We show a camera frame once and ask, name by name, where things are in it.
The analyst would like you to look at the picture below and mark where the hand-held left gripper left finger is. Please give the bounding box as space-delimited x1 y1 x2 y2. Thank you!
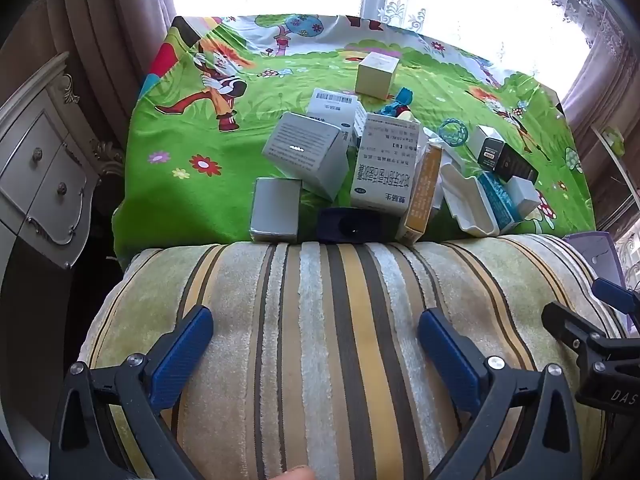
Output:
47 305 216 480

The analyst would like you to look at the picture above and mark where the person's left hand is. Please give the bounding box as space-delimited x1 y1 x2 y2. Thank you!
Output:
267 465 317 480

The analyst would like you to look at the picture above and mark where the dark blue plastic object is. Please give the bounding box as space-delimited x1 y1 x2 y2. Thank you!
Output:
316 206 388 245

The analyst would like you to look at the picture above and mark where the teal patterned box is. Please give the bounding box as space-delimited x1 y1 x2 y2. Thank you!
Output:
477 172 523 231

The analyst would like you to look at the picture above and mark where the white medicine box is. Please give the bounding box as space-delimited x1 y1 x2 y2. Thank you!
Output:
350 112 420 216

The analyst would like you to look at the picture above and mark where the white box small barcode label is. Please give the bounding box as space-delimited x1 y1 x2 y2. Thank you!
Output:
341 104 372 153

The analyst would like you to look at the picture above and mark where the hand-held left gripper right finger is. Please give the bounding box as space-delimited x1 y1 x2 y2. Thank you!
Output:
417 308 586 480

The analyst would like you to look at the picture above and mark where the green tissue pack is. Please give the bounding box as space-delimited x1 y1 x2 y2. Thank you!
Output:
600 126 627 157

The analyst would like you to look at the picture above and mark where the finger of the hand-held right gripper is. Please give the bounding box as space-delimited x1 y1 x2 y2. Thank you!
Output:
591 276 640 336
541 301 609 362

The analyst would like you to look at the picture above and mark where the mauve patterned curtain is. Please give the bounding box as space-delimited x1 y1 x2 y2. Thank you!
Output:
560 7 640 146

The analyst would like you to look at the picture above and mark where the purple cardboard box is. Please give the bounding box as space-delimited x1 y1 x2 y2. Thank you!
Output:
562 231 628 291

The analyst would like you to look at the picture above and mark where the white plastic case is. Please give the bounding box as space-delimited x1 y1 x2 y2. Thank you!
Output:
440 162 501 237

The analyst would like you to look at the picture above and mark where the white carved dresser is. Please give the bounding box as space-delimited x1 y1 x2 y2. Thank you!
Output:
0 52 125 273

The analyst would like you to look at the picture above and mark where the cream cube box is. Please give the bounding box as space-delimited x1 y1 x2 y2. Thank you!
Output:
356 52 401 101

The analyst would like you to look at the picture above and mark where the striped plush cushion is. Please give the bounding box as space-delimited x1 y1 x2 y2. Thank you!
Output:
77 232 631 480

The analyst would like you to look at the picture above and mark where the yellow orange box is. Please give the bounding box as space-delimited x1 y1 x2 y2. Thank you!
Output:
395 140 445 246

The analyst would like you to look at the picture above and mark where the blue plastic toy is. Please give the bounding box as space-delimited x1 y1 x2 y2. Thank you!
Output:
377 87 415 121

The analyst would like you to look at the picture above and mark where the large white cardboard box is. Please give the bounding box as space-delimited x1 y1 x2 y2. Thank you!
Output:
261 112 349 201

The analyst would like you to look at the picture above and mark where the sheer white lace curtain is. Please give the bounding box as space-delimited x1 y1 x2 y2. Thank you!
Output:
165 0 608 68

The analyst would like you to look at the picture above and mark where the green cartoon printed sheet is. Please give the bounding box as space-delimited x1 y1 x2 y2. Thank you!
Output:
112 14 598 256

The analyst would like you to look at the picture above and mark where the small grey box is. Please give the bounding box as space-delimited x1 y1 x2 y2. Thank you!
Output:
249 177 303 243

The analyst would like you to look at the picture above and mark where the white box with long barcode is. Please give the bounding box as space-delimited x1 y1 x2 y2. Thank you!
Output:
306 88 358 126

